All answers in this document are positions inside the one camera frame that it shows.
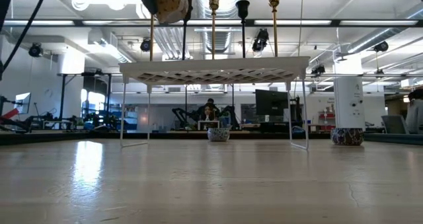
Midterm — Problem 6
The orange patterned ceramic bowl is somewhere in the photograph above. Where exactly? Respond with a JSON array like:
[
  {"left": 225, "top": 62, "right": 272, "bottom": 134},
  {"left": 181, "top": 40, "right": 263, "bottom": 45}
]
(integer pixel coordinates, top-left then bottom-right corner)
[{"left": 154, "top": 0, "right": 190, "bottom": 24}]

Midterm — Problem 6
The black candlestick holder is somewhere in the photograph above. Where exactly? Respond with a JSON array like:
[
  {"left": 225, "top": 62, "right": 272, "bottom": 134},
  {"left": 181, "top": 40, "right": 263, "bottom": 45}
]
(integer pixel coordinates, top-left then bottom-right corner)
[
  {"left": 235, "top": 0, "right": 251, "bottom": 59},
  {"left": 182, "top": 19, "right": 188, "bottom": 61}
]

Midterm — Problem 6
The blue white patterned bowl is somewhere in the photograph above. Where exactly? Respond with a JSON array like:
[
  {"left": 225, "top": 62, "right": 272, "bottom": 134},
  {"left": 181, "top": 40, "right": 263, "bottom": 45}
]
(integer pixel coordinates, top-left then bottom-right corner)
[{"left": 207, "top": 128, "right": 231, "bottom": 143}]

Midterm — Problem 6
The dark floral patterned bowl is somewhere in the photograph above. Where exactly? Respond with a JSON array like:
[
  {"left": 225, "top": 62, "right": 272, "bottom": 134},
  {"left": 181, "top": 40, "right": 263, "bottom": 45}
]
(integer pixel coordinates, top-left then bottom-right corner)
[{"left": 330, "top": 128, "right": 365, "bottom": 147}]

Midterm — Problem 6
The computer monitor on arm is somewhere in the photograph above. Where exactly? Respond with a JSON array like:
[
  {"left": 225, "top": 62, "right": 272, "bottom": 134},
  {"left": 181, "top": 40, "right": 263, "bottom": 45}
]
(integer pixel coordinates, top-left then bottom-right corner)
[{"left": 13, "top": 92, "right": 32, "bottom": 116}]

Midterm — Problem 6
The white lattice shelf rack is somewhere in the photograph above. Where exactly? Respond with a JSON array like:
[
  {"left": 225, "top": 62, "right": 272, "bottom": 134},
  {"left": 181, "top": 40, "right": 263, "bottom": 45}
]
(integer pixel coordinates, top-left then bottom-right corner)
[{"left": 118, "top": 56, "right": 311, "bottom": 151}]

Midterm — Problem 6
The blue storage shelving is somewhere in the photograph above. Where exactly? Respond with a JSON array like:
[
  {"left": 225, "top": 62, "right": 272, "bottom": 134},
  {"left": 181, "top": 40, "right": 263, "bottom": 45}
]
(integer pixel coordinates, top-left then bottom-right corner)
[{"left": 110, "top": 104, "right": 139, "bottom": 131}]

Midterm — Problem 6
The large black monitor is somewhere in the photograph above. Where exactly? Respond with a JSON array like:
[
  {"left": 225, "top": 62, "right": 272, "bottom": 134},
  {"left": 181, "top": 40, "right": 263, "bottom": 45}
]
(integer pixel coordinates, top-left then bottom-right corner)
[{"left": 254, "top": 89, "right": 290, "bottom": 117}]

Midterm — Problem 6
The small white framed display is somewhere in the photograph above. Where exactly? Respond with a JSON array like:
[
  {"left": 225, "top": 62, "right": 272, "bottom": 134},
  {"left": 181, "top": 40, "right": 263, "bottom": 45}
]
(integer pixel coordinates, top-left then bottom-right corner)
[{"left": 197, "top": 120, "right": 221, "bottom": 131}]

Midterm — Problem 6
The red storage shelf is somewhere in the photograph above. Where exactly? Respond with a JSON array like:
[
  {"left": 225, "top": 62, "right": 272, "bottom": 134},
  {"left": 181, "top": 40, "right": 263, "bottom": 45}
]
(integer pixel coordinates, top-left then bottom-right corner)
[{"left": 318, "top": 110, "right": 336, "bottom": 133}]

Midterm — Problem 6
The white round column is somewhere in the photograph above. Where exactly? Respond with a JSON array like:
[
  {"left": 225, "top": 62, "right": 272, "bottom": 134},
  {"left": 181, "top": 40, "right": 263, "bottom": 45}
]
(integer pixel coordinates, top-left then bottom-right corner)
[{"left": 333, "top": 76, "right": 366, "bottom": 130}]

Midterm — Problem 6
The grey office chair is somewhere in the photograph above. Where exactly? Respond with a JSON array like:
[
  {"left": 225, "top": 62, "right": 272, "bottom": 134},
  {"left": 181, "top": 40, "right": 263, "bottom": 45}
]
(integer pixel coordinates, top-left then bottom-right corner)
[{"left": 381, "top": 114, "right": 409, "bottom": 135}]

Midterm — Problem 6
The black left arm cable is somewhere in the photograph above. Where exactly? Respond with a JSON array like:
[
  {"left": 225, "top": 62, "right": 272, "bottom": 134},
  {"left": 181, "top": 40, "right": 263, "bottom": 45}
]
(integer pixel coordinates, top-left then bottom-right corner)
[{"left": 0, "top": 0, "right": 50, "bottom": 82}]

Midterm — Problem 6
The black metal rig frame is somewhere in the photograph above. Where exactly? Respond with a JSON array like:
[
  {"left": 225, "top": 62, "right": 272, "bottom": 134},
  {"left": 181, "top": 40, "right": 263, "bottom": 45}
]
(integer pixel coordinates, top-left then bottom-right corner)
[{"left": 58, "top": 72, "right": 112, "bottom": 130}]

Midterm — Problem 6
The black overhead frame bar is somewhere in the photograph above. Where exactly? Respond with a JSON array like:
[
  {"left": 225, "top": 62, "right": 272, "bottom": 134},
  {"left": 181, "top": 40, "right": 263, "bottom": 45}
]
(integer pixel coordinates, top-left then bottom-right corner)
[{"left": 0, "top": 18, "right": 423, "bottom": 28}]

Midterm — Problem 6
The black table frame rail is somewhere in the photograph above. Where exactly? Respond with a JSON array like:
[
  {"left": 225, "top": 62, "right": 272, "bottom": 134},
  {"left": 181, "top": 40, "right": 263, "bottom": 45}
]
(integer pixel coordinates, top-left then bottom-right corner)
[{"left": 0, "top": 130, "right": 423, "bottom": 147}]

